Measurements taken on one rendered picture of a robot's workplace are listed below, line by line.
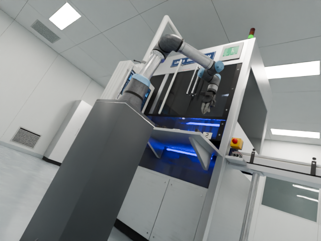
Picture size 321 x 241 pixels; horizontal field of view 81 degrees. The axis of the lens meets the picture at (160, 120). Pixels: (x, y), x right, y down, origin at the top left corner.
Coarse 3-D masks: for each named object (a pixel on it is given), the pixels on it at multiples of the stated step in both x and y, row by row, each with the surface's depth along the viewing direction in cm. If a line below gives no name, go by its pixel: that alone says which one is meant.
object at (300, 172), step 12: (252, 156) 140; (264, 156) 139; (240, 168) 147; (252, 168) 137; (264, 168) 133; (276, 168) 128; (288, 168) 124; (300, 168) 120; (312, 168) 116; (288, 180) 129; (300, 180) 119; (312, 180) 114
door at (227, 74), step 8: (224, 72) 185; (232, 72) 179; (200, 80) 199; (224, 80) 180; (232, 80) 174; (200, 88) 193; (224, 88) 175; (200, 96) 188; (216, 96) 176; (224, 96) 171; (192, 104) 189; (200, 104) 183; (216, 104) 171; (224, 104) 167; (192, 112) 184; (200, 112) 178; (208, 112) 172; (216, 112) 167
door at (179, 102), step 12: (180, 72) 226; (192, 72) 213; (168, 84) 228; (180, 84) 215; (192, 84) 203; (168, 96) 217; (180, 96) 205; (192, 96) 195; (156, 108) 219; (168, 108) 207; (180, 108) 196
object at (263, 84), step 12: (216, 48) 207; (168, 60) 252; (216, 60) 198; (228, 60) 188; (240, 60) 179; (156, 72) 255; (168, 72) 238; (252, 72) 183; (264, 72) 212; (264, 84) 215; (156, 96) 229; (264, 96) 217; (240, 132) 165; (264, 132) 227
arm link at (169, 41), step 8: (160, 40) 125; (168, 40) 122; (176, 40) 121; (168, 48) 125; (176, 48) 123; (184, 48) 124; (192, 48) 126; (192, 56) 127; (200, 56) 128; (200, 64) 132; (208, 64) 130; (216, 64) 130; (208, 72) 138; (216, 72) 134
